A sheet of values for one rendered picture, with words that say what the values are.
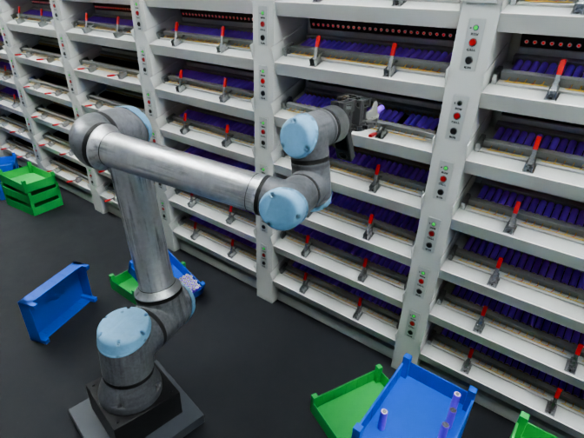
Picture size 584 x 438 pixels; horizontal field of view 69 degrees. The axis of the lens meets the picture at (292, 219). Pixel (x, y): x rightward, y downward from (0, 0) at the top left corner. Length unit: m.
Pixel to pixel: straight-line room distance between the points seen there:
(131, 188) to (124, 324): 0.39
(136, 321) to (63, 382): 0.59
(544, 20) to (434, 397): 0.98
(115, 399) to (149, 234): 0.50
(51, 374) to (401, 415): 1.28
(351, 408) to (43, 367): 1.17
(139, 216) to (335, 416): 0.94
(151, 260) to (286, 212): 0.61
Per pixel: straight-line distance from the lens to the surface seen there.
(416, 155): 1.35
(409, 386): 1.32
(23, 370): 1.98
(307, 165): 0.95
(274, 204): 0.84
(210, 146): 1.90
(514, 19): 1.23
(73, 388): 1.84
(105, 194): 2.88
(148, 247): 1.33
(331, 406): 1.64
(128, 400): 1.44
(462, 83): 1.26
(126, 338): 1.30
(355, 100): 1.10
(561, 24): 1.22
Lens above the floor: 1.29
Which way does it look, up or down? 28 degrees down
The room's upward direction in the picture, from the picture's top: 2 degrees clockwise
